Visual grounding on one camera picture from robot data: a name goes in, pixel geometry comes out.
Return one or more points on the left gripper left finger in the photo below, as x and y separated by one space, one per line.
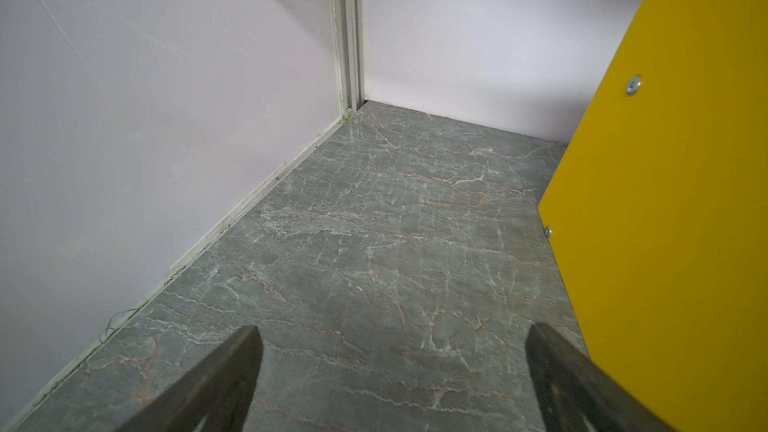
215 395

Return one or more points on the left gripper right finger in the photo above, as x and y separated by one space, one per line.
574 394

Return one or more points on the yellow pink blue bookshelf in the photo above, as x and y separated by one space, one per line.
658 214

